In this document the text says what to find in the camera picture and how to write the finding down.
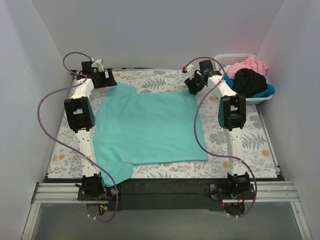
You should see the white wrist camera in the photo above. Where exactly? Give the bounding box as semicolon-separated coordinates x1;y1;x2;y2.
91;58;104;73
182;64;196;79

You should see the black t shirt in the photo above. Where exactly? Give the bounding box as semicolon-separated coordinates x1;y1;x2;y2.
233;68;267;98

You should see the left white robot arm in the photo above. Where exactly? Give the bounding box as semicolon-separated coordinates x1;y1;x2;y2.
64;59;117;200

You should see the floral table cloth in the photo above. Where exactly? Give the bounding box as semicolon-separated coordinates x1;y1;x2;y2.
47;69;279;179

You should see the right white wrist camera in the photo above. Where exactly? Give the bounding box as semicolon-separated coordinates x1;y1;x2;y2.
182;64;196;79

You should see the blue t shirt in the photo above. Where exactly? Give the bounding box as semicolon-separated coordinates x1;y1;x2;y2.
224;75;275;98

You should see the aluminium frame rail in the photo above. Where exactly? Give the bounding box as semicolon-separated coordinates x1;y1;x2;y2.
21;181;312;240

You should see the teal t shirt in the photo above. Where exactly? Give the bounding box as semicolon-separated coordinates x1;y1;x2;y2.
93;83;209;186

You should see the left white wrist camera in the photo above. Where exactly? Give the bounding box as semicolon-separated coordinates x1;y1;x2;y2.
91;58;104;73

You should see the pink t shirt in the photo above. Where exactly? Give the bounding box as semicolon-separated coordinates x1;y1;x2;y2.
226;56;268;79

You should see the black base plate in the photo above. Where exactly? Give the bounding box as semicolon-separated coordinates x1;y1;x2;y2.
77;177;257;212

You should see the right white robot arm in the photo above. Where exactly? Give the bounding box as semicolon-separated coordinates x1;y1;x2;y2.
182;58;250;199

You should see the white plastic laundry basket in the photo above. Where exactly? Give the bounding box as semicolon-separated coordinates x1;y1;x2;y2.
215;53;275;105

